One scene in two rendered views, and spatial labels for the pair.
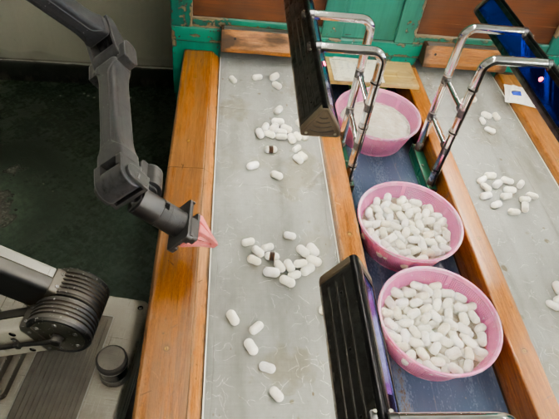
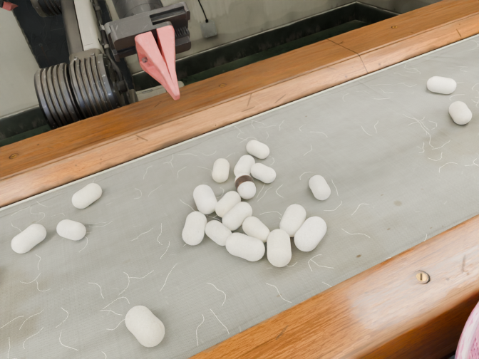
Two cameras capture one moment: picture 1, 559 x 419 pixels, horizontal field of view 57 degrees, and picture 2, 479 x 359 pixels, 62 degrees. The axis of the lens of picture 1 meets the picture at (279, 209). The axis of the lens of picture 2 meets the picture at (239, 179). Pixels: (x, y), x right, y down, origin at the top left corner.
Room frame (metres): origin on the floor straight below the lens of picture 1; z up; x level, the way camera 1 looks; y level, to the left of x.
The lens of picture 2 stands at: (0.69, -0.33, 1.02)
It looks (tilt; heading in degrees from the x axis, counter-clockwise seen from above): 39 degrees down; 83
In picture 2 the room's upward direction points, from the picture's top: 11 degrees counter-clockwise
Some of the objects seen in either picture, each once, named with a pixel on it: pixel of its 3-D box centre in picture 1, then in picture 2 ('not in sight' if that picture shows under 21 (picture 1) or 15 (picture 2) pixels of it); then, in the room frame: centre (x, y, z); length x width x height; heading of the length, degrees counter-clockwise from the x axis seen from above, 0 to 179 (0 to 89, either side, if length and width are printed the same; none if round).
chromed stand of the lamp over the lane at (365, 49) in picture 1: (328, 107); not in sight; (1.14, -0.08, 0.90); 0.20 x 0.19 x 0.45; 10
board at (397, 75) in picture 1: (366, 72); not in sight; (1.56, -0.21, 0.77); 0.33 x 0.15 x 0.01; 100
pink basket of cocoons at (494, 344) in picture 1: (432, 327); not in sight; (0.64, -0.37, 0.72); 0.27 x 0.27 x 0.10
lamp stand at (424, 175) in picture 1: (473, 116); not in sight; (1.21, -0.48, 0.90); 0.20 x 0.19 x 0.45; 10
